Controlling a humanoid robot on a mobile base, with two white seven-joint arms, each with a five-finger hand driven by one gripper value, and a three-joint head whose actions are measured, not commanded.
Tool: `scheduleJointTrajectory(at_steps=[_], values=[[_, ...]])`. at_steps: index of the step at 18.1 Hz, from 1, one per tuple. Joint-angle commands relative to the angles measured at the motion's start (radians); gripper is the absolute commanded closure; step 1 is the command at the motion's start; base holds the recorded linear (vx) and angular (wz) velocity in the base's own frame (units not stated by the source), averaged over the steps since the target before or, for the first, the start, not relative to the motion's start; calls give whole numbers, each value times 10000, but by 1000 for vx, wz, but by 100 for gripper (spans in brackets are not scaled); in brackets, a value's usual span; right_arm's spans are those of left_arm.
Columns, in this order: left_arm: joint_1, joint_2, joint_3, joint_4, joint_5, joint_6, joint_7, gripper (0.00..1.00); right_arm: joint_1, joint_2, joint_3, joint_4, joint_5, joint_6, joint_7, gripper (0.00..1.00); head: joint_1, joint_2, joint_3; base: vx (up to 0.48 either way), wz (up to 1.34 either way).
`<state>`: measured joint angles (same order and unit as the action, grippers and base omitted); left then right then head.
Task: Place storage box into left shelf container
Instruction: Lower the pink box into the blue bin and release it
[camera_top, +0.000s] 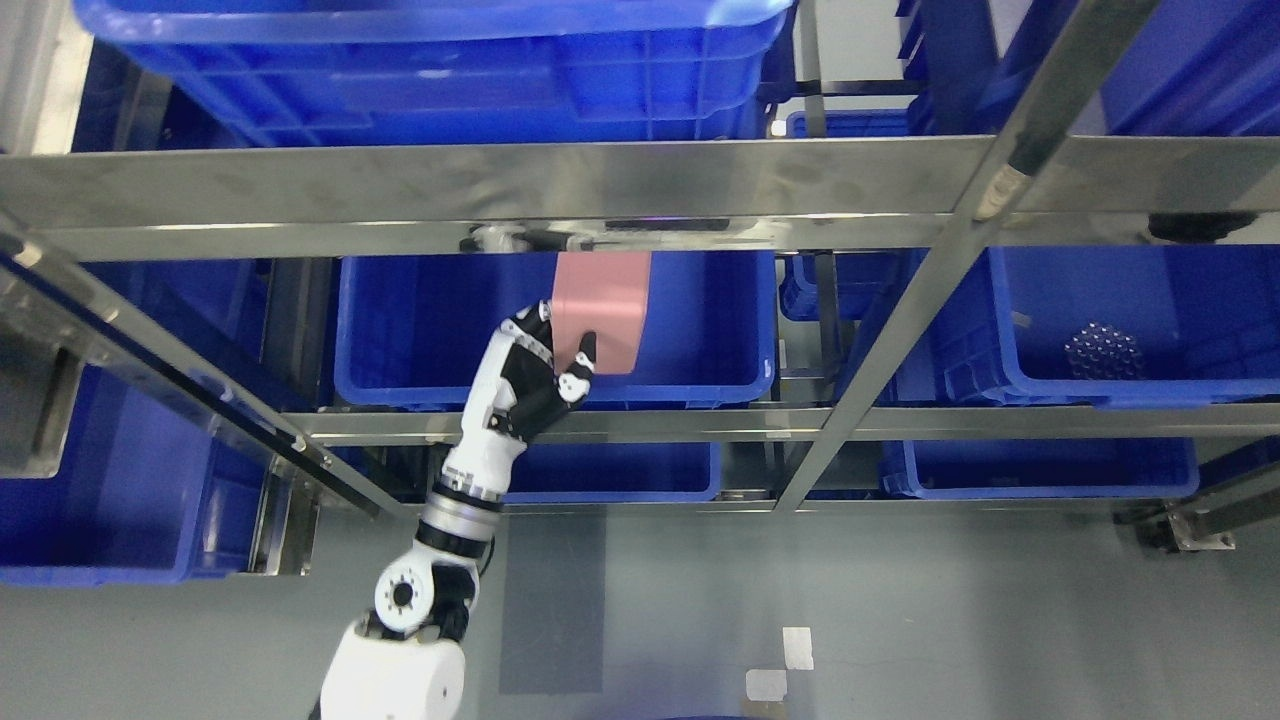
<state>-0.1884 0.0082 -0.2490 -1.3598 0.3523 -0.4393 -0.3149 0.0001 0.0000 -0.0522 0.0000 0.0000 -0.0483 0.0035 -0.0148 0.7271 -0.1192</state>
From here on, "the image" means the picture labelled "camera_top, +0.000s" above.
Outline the blue shelf container centre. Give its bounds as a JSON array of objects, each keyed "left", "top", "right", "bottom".
[{"left": 333, "top": 251, "right": 776, "bottom": 413}]

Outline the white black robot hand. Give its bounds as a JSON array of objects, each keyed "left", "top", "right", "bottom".
[{"left": 460, "top": 300, "right": 596, "bottom": 471}]

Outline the blue shelf container right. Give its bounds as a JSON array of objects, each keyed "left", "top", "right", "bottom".
[{"left": 882, "top": 245, "right": 1279, "bottom": 409}]

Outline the blue bin far left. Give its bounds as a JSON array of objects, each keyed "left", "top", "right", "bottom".
[{"left": 1, "top": 260, "right": 268, "bottom": 588}]

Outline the blue shelf container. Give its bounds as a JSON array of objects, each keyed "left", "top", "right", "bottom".
[
  {"left": 333, "top": 251, "right": 776, "bottom": 413},
  {"left": 882, "top": 245, "right": 1279, "bottom": 409}
]

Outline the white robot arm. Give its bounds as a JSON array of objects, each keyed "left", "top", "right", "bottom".
[{"left": 310, "top": 300, "right": 596, "bottom": 719}]

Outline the blue top shelf bin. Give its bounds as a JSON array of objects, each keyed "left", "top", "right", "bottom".
[{"left": 73, "top": 1, "right": 794, "bottom": 147}]

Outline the cluster of metal balls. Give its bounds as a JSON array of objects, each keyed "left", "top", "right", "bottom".
[{"left": 1062, "top": 322, "right": 1147, "bottom": 380}]

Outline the blue lower bin centre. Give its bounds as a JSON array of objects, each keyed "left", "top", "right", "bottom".
[{"left": 506, "top": 443, "right": 723, "bottom": 503}]

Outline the pink plastic storage box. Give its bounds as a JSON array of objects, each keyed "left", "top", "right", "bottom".
[{"left": 550, "top": 251, "right": 652, "bottom": 375}]

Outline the blue lower bin right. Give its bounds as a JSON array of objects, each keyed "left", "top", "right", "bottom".
[{"left": 878, "top": 438, "right": 1201, "bottom": 501}]

